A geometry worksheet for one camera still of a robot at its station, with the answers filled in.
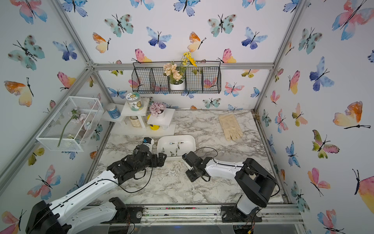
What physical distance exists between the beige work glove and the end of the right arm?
1.32 feet

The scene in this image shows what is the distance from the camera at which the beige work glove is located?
1062 millimetres

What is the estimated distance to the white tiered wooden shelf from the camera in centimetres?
95

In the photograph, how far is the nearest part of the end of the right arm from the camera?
64cm

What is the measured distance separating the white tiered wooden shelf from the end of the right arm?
0.32 meters
